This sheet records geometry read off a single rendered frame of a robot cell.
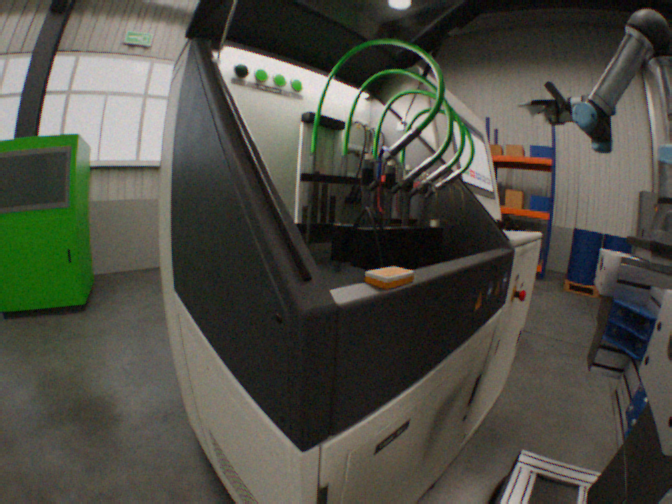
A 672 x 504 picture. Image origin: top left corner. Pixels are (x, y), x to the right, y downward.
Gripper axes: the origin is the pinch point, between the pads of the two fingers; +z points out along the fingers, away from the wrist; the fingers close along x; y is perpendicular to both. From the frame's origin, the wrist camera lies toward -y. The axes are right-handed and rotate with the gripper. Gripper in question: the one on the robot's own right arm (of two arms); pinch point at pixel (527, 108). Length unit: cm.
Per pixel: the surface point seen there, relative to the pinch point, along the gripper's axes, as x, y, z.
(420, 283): -81, 40, -33
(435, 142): -38.0, 15.9, 13.5
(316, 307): -94, 38, -39
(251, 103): -94, 4, 17
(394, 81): -41, -10, 30
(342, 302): -92, 39, -37
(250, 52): -94, -9, 13
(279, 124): -86, 10, 21
